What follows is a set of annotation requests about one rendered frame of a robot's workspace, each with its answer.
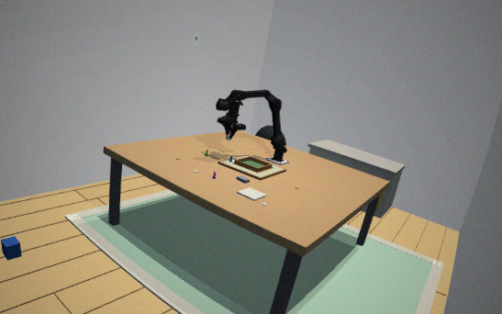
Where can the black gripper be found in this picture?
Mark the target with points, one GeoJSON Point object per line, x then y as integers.
{"type": "Point", "coordinates": [235, 125]}

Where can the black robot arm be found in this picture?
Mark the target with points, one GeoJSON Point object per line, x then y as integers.
{"type": "Point", "coordinates": [275, 105]}

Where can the white square tile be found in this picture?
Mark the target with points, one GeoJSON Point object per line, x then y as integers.
{"type": "Point", "coordinates": [251, 194]}

